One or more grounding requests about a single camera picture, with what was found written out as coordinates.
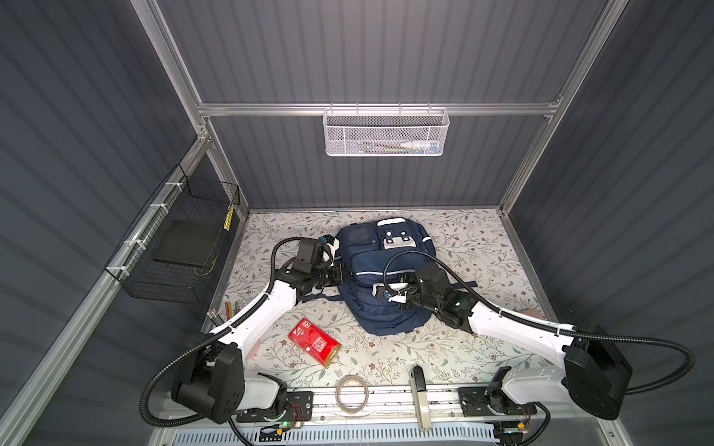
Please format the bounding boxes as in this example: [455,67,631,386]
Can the navy blue backpack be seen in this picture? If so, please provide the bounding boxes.
[328,217,463,336]

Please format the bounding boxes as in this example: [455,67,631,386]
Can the red gold tin box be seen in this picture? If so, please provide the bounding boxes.
[288,318,341,367]

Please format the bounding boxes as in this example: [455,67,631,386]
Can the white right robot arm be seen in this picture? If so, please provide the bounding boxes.
[377,249,695,421]

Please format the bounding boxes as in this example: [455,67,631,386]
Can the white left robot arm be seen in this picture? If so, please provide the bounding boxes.
[139,235,344,444]

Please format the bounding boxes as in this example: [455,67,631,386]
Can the floral table mat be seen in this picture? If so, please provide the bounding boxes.
[215,209,546,388]

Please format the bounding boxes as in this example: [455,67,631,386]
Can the black beige box cutter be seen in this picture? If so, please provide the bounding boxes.
[410,365,432,432]

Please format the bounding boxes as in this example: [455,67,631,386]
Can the yellow tag on black basket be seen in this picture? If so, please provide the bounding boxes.
[223,204,234,232]

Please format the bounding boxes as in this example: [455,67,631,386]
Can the colored pencils in cup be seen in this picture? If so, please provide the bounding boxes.
[206,300,234,327]

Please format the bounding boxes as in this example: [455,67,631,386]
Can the clear tape roll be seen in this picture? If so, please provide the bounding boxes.
[335,375,370,416]

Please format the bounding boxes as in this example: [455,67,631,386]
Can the markers in white basket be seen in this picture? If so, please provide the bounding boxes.
[357,140,442,156]

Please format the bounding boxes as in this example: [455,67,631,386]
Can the white wire mesh basket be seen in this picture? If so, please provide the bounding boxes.
[322,105,450,157]

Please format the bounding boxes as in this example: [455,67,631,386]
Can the black wire mesh basket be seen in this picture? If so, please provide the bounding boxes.
[105,168,240,305]

